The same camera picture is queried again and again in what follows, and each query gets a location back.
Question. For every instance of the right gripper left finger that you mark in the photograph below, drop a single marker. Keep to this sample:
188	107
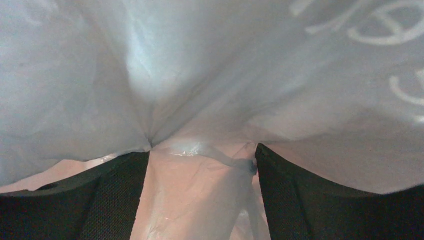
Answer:
97	204

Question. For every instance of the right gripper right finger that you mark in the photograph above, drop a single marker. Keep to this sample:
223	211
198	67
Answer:
300	205

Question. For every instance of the translucent blue plastic trash bag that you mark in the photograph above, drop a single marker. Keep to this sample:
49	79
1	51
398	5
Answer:
335	87

